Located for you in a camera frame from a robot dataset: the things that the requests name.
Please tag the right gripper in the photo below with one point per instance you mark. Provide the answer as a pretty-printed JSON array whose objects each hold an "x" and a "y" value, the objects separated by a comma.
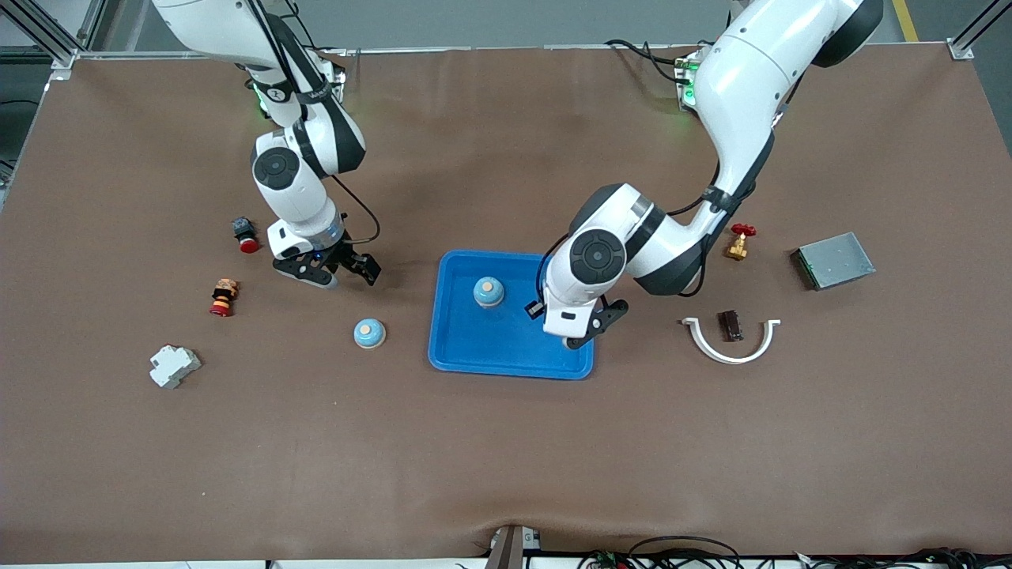
[{"x": 345, "y": 255}]

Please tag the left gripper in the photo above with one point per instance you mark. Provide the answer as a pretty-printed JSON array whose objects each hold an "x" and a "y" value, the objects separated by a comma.
[{"x": 531, "y": 314}]

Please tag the light blue call bell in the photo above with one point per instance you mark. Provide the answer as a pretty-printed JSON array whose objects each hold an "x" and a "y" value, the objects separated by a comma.
[
  {"x": 489, "y": 292},
  {"x": 370, "y": 334}
]

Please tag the dark brown electrolytic capacitor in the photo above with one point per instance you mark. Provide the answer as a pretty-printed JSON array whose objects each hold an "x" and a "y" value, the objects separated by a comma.
[{"x": 730, "y": 325}]

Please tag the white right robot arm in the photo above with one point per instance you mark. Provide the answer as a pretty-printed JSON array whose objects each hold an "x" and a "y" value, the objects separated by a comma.
[{"x": 296, "y": 190}]

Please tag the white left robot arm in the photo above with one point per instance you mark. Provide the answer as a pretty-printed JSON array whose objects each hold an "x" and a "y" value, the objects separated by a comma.
[{"x": 743, "y": 79}]

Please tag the blue plastic tray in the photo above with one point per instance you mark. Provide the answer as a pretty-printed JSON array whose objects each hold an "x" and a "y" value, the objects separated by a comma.
[{"x": 506, "y": 340}]

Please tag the red yellow black push button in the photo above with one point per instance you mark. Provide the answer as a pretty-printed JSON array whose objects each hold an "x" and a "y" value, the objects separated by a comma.
[{"x": 224, "y": 297}]

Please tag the brown table mat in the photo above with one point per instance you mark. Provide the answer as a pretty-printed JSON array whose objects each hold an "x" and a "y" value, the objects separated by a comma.
[{"x": 506, "y": 458}]

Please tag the white half-round pipe clamp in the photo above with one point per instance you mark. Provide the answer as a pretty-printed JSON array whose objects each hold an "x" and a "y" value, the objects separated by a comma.
[{"x": 731, "y": 359}]

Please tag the white circuit breaker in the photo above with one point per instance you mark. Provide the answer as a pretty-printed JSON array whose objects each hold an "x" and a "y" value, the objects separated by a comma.
[{"x": 174, "y": 366}]

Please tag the brass valve red handwheel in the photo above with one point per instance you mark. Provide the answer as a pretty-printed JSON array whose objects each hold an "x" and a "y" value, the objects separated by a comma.
[{"x": 738, "y": 246}]

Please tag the silver metal power supply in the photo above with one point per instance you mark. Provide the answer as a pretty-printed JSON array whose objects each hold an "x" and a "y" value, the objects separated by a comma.
[{"x": 834, "y": 261}]

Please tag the black switch red mushroom button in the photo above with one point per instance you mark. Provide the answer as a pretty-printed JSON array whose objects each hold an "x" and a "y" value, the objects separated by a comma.
[{"x": 245, "y": 235}]

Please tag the aluminium frame rail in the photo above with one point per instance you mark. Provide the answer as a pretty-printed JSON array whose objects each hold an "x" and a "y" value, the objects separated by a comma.
[
  {"x": 976, "y": 28},
  {"x": 47, "y": 32}
]

